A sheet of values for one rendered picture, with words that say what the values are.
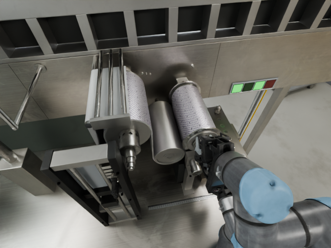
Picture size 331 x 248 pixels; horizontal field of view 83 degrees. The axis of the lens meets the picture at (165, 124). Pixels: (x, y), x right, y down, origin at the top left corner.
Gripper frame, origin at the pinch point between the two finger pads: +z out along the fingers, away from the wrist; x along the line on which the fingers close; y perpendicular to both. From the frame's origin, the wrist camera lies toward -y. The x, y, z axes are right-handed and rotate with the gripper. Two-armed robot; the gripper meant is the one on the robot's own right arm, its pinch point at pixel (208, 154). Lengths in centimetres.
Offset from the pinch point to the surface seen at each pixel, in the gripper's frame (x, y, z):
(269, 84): -42, 9, 29
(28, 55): 63, 36, 31
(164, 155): 20.0, 9.5, -2.4
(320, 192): -131, -109, -2
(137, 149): 28.8, 24.7, -7.9
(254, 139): -73, -72, 46
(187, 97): 7.5, 22.0, 14.1
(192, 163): 10.3, 9.7, -7.7
